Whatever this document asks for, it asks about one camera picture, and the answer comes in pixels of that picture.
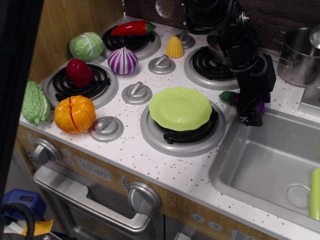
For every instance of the light green item in sink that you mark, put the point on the light green item in sink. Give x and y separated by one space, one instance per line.
314 199

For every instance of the silver oven door handle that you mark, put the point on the silver oven door handle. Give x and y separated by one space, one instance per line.
76 195

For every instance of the silver knob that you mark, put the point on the silver knob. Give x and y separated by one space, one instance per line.
106 129
137 94
161 65
186 40

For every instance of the silver top knob middle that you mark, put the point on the silver top knob middle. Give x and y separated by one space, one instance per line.
137 94

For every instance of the small steel lidded pot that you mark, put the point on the small steel lidded pot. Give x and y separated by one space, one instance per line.
215 51

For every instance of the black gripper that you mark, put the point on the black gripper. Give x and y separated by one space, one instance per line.
255 84

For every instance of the hanging silver strainer ladle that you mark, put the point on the hanging silver strainer ladle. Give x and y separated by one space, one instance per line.
165 8

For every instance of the red toy chili pepper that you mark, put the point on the red toy chili pepper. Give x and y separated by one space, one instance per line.
133 28

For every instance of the left oven dial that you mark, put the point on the left oven dial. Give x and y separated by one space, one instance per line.
44 152

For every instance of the light green plastic plate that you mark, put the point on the light green plastic plate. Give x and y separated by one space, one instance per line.
180 109

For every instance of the orange toy pumpkin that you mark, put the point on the orange toy pumpkin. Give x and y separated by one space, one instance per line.
75 114

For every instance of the back left stove burner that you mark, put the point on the back left stove burner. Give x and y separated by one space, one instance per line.
144 46

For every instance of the grey plastic sink basin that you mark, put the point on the grey plastic sink basin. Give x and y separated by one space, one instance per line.
270 167

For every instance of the blue object on floor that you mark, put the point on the blue object on floor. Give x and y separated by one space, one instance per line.
32 200

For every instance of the silver top knob front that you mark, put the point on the silver top knob front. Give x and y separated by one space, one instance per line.
106 129

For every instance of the silver top knob back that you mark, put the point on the silver top knob back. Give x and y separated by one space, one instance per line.
186 40

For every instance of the dark red toy pepper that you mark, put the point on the dark red toy pepper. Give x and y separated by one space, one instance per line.
79 72

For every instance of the grey faucet base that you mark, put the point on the grey faucet base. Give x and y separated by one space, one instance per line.
310 102

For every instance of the purple striped toy onion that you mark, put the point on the purple striped toy onion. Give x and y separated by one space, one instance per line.
123 61

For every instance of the yellow toy corn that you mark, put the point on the yellow toy corn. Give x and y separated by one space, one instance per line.
174 48

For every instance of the purple toy eggplant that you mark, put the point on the purple toy eggplant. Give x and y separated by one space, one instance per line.
232 98

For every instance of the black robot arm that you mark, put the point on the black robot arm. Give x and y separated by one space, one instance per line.
226 22

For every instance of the yellow cloth on floor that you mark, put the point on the yellow cloth on floor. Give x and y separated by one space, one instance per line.
42 227

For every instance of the large steel pot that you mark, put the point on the large steel pot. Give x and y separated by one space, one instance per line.
299 61

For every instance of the green toy bitter melon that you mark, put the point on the green toy bitter melon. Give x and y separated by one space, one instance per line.
35 106

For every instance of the oven dial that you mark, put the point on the oven dial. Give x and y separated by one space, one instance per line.
44 152
142 199

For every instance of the green toy cabbage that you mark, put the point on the green toy cabbage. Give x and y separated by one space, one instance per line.
86 46

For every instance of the silver top knob rear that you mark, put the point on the silver top knob rear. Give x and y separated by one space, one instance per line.
161 65

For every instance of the right oven dial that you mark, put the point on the right oven dial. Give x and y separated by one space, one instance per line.
142 199

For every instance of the front right stove burner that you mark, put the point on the front right stove burner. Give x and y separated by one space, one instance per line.
189 143

